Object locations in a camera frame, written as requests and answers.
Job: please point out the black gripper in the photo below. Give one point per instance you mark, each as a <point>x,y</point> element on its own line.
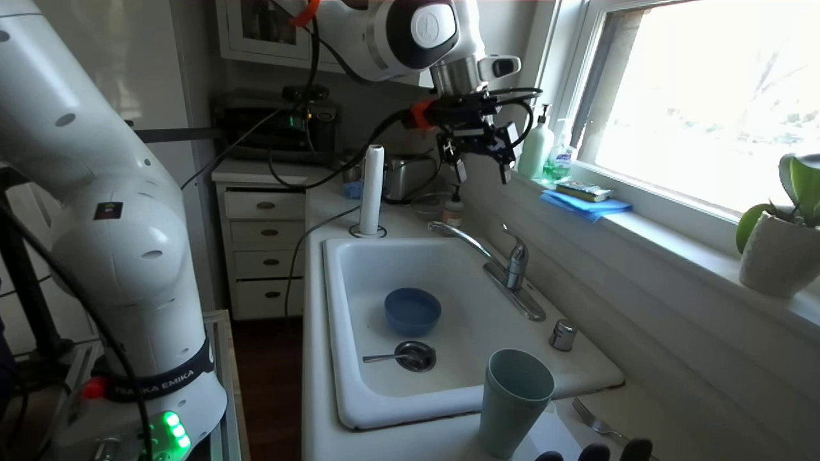
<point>470,119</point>

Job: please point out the white paper towel roll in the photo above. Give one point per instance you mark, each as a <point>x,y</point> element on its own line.
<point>372,187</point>

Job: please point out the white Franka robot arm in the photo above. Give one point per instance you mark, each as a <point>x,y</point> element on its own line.
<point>103,213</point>

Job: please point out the green soap pump bottle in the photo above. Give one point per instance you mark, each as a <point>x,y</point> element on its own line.
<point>534,155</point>

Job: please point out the stainless steel toaster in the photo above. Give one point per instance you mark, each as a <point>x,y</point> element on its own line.
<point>400,181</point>

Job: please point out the small teal bottle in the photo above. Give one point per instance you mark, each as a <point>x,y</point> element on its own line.
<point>562,162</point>

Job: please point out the chrome sink faucet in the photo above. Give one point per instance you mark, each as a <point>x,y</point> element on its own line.
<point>517,264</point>

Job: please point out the sponge in dish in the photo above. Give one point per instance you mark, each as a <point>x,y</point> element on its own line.
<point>585,192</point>

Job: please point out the white kitchen sink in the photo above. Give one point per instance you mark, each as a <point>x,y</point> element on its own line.
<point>477,282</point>

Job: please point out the blue cleaning cloth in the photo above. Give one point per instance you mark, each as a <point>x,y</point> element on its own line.
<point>590,209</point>

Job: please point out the small crumpled blue cloth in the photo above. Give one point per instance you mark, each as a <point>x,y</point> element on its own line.
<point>353,191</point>

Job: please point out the blue bowl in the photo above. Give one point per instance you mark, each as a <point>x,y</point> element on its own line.
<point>415,310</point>

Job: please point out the chrome sprayer cap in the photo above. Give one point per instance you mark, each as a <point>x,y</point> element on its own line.
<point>562,336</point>

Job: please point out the black toaster oven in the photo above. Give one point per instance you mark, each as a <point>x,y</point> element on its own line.
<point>257,128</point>

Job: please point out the white drawer unit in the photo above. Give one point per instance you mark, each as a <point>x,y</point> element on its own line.
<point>260,232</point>

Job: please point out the light blue plastic cup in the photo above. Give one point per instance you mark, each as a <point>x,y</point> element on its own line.
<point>513,411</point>

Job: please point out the white plant pot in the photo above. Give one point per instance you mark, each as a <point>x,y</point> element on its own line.
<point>778,258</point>

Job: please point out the green potted plant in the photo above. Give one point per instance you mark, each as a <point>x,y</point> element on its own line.
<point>804,182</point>

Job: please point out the black stand pole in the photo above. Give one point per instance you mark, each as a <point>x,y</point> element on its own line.
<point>28,282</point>

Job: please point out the white window frame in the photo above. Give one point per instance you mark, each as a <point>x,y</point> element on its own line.
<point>682,219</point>

